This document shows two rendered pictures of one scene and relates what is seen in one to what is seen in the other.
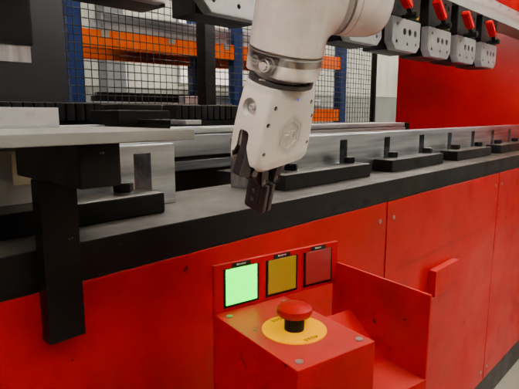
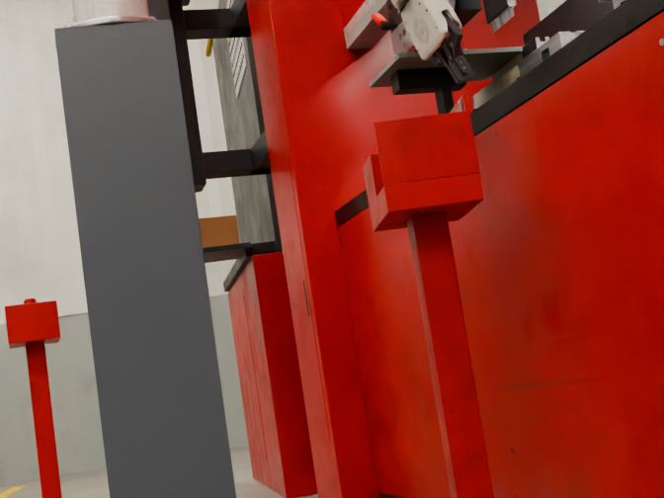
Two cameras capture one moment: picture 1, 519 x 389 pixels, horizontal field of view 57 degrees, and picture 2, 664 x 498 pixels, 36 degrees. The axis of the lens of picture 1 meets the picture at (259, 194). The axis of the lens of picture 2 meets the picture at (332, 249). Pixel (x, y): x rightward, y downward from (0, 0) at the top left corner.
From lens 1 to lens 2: 2.16 m
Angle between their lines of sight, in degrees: 120
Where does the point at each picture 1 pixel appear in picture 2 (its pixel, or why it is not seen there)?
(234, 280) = not seen: hidden behind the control
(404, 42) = not seen: outside the picture
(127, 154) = (538, 54)
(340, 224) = (602, 66)
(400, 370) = (401, 184)
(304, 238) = (566, 92)
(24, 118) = not seen: hidden behind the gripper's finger
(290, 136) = (421, 32)
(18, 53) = (509, 13)
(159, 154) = (552, 45)
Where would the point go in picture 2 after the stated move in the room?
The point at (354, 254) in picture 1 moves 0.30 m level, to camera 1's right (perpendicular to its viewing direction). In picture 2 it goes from (630, 100) to (568, 57)
